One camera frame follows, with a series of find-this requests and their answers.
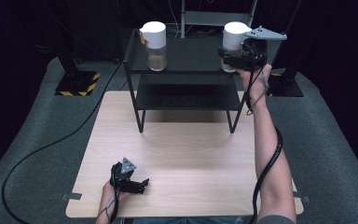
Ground thick black floor cable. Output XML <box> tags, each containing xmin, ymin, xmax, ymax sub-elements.
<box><xmin>1</xmin><ymin>58</ymin><xmax>126</xmax><ymax>224</ymax></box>

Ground right hand-held gripper cable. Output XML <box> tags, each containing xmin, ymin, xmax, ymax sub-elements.
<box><xmin>245</xmin><ymin>62</ymin><xmax>284</xmax><ymax>224</ymax></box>

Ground person's grey sleeve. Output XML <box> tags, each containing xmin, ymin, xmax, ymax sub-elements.
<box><xmin>257</xmin><ymin>214</ymin><xmax>296</xmax><ymax>224</ymax></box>

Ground hand-held gripper cable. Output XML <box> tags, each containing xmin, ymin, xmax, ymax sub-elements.
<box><xmin>104</xmin><ymin>169</ymin><xmax>121</xmax><ymax>224</ymax></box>
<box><xmin>245</xmin><ymin>62</ymin><xmax>284</xmax><ymax>224</ymax></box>

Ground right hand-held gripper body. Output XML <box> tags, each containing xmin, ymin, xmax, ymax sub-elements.
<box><xmin>238</xmin><ymin>25</ymin><xmax>288</xmax><ymax>72</ymax></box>

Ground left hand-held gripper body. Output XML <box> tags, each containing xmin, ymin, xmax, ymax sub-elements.
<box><xmin>109</xmin><ymin>157</ymin><xmax>142</xmax><ymax>193</ymax></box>

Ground grey tape piece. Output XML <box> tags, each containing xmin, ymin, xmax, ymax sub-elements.
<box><xmin>293</xmin><ymin>190</ymin><xmax>310</xmax><ymax>203</ymax></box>
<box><xmin>61</xmin><ymin>192</ymin><xmax>83</xmax><ymax>202</ymax></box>

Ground black two-tier metal shelf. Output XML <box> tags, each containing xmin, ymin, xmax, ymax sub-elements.
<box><xmin>123</xmin><ymin>28</ymin><xmax>259</xmax><ymax>134</ymax></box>

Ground thin white cable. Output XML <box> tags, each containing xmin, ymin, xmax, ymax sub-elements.
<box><xmin>167</xmin><ymin>0</ymin><xmax>181</xmax><ymax>39</ymax></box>

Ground black stand with striped base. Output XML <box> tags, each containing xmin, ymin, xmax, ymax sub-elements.
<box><xmin>54</xmin><ymin>0</ymin><xmax>102</xmax><ymax>97</ymax></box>
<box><xmin>259</xmin><ymin>0</ymin><xmax>305</xmax><ymax>98</ymax></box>

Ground person's left hand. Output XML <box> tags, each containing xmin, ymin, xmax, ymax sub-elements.
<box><xmin>100</xmin><ymin>180</ymin><xmax>129</xmax><ymax>205</ymax></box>

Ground person's right hand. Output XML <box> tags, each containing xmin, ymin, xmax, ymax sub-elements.
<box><xmin>236</xmin><ymin>63</ymin><xmax>273</xmax><ymax>102</ymax></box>

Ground left hand-held gripper cable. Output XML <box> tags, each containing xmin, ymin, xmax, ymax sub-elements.
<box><xmin>104</xmin><ymin>169</ymin><xmax>121</xmax><ymax>224</ymax></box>

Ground grey metal frame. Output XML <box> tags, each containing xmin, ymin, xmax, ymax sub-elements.
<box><xmin>180</xmin><ymin>0</ymin><xmax>258</xmax><ymax>39</ymax></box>

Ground person's blue jeans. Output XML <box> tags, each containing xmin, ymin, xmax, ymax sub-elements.
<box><xmin>132</xmin><ymin>216</ymin><xmax>252</xmax><ymax>224</ymax></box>

